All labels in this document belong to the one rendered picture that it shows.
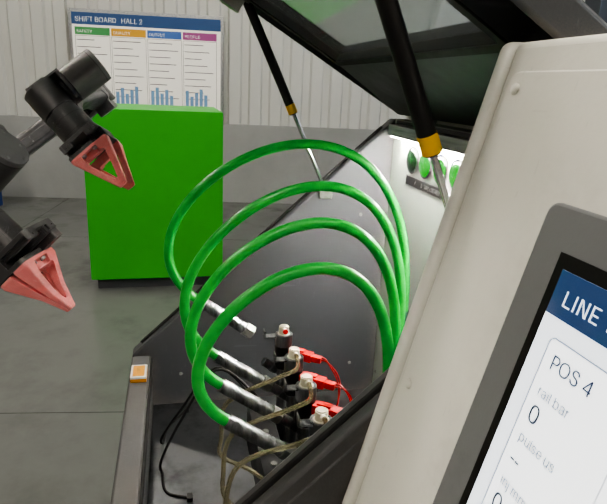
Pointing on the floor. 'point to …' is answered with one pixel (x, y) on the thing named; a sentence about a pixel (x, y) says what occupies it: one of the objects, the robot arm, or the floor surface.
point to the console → (500, 241)
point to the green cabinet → (156, 195)
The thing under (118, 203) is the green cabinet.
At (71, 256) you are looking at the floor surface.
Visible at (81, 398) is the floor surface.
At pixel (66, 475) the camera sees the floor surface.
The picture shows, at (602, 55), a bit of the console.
